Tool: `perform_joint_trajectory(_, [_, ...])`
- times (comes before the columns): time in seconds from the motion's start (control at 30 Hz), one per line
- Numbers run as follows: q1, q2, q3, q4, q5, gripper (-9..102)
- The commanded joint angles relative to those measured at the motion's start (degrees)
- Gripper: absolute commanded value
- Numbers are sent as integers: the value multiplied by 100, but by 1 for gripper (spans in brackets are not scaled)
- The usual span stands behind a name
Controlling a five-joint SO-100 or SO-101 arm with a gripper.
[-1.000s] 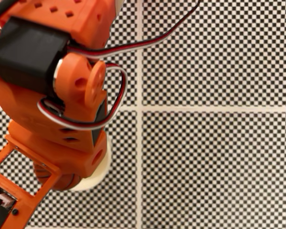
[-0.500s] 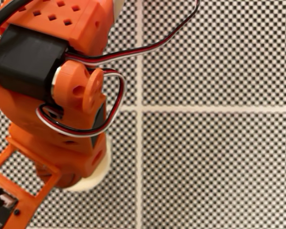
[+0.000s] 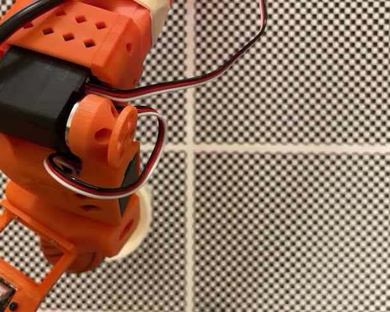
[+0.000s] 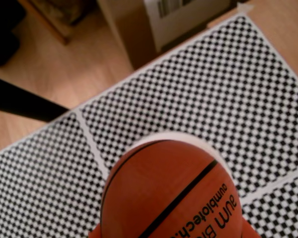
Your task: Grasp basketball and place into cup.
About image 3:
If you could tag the orange foam mini basketball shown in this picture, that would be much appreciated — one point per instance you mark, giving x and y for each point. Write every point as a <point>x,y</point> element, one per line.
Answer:
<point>84,261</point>

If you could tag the cream paper cup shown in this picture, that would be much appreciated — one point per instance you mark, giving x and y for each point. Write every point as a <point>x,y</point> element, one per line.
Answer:
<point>144,221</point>

